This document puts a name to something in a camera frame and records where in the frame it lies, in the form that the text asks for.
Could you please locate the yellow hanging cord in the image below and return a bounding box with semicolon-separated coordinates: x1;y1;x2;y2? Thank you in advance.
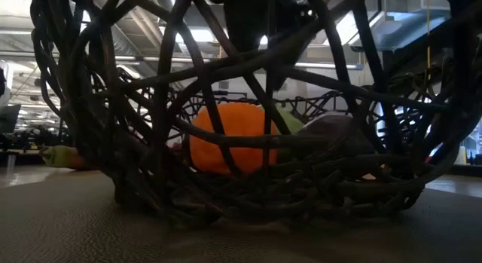
426;0;432;70

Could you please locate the orange fruit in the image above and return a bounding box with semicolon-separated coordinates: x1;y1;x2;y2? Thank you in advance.
189;102;280;176

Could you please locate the dark woven wicker basket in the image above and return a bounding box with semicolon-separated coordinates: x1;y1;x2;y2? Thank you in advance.
29;0;482;228

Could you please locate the long ceiling light bar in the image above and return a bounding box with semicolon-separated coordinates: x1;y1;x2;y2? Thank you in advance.
293;61;365;71

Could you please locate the single dark red onion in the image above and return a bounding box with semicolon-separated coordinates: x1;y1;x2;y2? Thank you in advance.
299;112;376;161

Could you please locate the grey monitor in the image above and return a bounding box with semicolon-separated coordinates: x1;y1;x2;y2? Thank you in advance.
0;103;22;134

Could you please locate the round grey placemat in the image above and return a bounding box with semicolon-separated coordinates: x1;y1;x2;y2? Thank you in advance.
0;170;482;263

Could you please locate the light green apple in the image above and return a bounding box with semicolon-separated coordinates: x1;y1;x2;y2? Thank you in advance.
276;103;305;135

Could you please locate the yellow-red fruit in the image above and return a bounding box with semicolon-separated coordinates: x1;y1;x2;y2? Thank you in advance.
38;145;90;171

